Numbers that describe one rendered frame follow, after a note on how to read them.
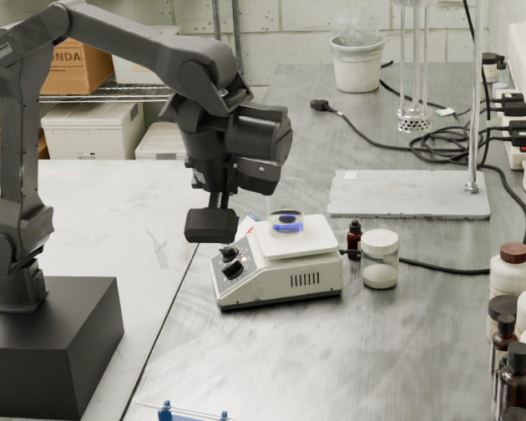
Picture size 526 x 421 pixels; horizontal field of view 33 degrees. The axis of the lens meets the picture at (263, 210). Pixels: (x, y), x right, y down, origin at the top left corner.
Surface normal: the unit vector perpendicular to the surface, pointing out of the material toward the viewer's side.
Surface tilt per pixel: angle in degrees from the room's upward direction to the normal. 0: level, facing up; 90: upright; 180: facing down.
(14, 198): 86
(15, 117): 86
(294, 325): 0
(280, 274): 90
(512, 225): 0
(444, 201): 0
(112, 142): 92
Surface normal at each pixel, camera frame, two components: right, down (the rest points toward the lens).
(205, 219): -0.14, -0.58
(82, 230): -0.06, -0.90
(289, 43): -0.15, 0.44
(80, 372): 0.99, 0.01
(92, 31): -0.36, 0.36
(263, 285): 0.16, 0.43
